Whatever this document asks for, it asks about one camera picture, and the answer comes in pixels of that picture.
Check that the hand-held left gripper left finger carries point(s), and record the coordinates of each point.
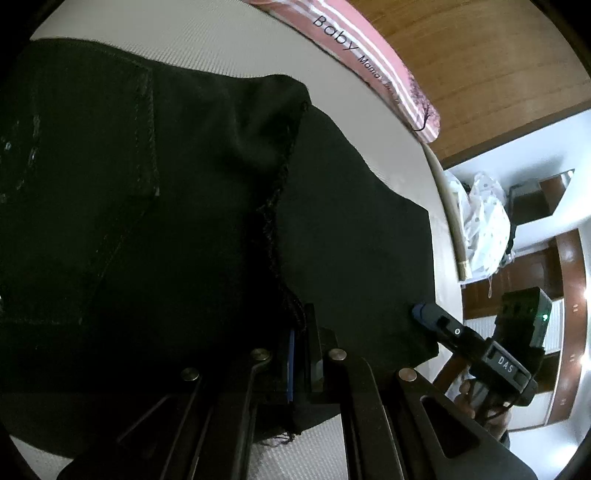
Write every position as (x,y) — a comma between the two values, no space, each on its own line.
(291,364)

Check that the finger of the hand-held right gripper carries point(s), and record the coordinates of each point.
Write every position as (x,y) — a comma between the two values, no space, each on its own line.
(429,317)

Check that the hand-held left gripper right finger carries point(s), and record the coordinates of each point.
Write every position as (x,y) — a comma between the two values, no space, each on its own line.
(316,357)

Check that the black pants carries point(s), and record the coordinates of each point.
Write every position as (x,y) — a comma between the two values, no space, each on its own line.
(161,230)

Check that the person's right hand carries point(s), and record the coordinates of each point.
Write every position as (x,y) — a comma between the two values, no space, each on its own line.
(466,399)

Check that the brown wooden cabinet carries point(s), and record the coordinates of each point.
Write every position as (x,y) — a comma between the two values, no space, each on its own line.
(526,272)

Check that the white dotted cloth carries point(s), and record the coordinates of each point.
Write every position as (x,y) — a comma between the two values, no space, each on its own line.
(485,221)

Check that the wooden headboard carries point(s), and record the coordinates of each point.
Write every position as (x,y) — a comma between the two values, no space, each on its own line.
(485,69)

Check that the pink striped tree-print pillow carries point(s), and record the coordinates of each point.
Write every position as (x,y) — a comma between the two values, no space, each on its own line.
(369,55)

